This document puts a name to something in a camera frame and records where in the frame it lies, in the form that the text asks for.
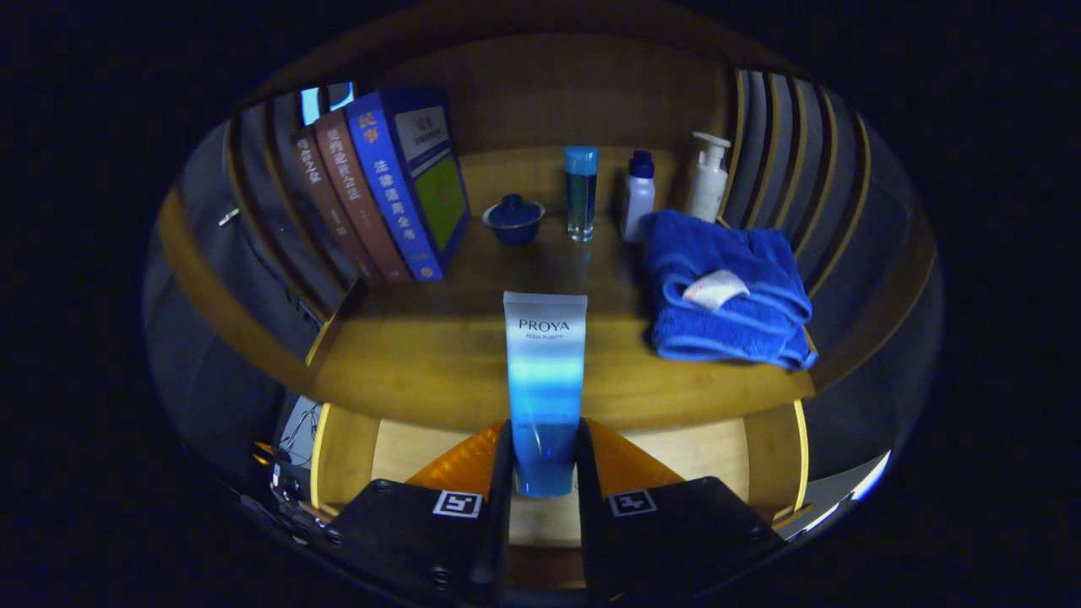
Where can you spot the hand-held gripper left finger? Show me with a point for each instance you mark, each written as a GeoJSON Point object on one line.
{"type": "Point", "coordinates": [414, 540]}

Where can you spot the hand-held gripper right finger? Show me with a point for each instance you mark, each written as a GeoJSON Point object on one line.
{"type": "Point", "coordinates": [676, 540]}

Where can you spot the blue and white tube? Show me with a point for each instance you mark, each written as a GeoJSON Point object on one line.
{"type": "Point", "coordinates": [545, 380]}

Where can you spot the wooden countertop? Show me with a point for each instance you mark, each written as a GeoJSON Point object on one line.
{"type": "Point", "coordinates": [439, 363]}

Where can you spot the wooden cabinet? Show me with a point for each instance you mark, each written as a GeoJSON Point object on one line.
{"type": "Point", "coordinates": [549, 93]}

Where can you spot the folded blue towel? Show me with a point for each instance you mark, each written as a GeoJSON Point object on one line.
{"type": "Point", "coordinates": [726, 329]}

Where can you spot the blue lidded teacup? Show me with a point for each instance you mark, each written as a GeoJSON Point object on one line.
{"type": "Point", "coordinates": [513, 221]}

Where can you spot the white bottle with blue cap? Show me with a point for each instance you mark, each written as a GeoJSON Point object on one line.
{"type": "Point", "coordinates": [638, 203]}

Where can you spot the reddish brown book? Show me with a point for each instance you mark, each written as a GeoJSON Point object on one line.
{"type": "Point", "coordinates": [359, 203]}

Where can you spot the thick blue book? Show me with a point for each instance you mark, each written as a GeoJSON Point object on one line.
{"type": "Point", "coordinates": [393, 194]}

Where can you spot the dark brown book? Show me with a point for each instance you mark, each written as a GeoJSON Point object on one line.
{"type": "Point", "coordinates": [325, 203]}

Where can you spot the teal glass bottle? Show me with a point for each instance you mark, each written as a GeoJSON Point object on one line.
{"type": "Point", "coordinates": [581, 198]}

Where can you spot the white pump bottle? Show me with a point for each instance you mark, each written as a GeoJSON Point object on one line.
{"type": "Point", "coordinates": [708, 181]}

